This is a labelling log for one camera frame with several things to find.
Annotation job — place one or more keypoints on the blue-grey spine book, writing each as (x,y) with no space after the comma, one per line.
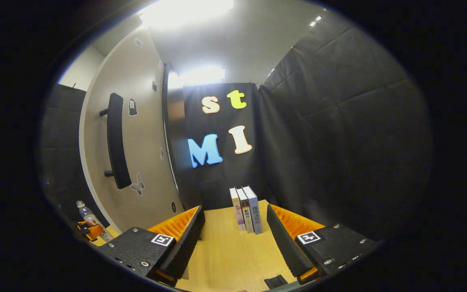
(254,211)

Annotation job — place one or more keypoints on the white spine book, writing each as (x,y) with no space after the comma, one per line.
(246,211)

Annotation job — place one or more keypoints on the grey cabinet door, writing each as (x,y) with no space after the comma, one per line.
(144,134)

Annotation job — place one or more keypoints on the small black block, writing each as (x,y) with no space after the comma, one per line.
(276,281)

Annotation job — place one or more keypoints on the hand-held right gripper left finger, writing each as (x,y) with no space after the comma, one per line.
(185,243)

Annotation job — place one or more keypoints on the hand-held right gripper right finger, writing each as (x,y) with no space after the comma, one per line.
(284,243)

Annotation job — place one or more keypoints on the black backdrop cloth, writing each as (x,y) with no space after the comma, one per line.
(339,142)

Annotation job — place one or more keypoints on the clear plastic bottle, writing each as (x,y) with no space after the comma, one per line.
(89,217)

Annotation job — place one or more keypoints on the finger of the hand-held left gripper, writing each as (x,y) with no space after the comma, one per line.
(95,232)
(82,225)

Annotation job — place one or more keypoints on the large ceiling light panel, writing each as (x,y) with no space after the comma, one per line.
(185,12)

